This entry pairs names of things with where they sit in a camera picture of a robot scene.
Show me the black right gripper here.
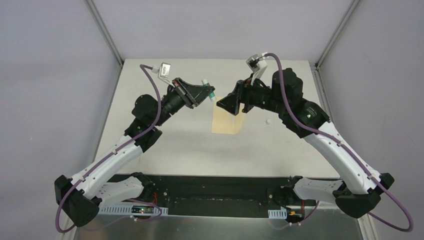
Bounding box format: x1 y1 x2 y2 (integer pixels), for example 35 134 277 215
217 72 288 115

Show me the green white glue stick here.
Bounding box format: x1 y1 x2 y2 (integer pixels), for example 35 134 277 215
201 78 217 102

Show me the cream paper envelope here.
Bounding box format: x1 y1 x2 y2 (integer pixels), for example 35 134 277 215
211 105 246 135

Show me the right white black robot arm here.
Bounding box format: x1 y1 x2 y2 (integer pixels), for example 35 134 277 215
216 68 394 219

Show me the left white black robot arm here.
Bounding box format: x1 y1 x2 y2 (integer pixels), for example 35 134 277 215
54 77 215 227

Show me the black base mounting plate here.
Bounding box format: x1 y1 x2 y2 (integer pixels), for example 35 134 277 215
105 172 342 219

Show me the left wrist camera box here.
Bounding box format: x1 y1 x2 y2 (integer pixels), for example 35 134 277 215
157 62 171 80

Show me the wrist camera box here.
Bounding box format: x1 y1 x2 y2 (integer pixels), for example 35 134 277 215
246 53 268 74
157 62 171 80

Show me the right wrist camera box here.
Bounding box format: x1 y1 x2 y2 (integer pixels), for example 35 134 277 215
246 53 268 74

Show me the right white cable duct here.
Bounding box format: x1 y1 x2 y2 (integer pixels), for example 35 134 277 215
267 208 288 220

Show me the white cable duct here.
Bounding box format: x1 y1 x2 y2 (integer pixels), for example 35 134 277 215
98 204 169 217
267 208 288 220

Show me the left white cable duct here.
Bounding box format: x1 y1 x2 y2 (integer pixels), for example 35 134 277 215
98 204 169 217

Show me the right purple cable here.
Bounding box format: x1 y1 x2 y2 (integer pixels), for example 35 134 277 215
261 52 414 233

